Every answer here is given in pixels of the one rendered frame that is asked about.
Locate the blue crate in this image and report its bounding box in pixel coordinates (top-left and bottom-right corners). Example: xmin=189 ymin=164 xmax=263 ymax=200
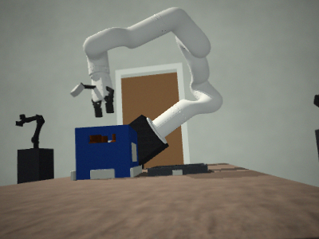
xmin=75 ymin=124 xmax=139 ymax=180

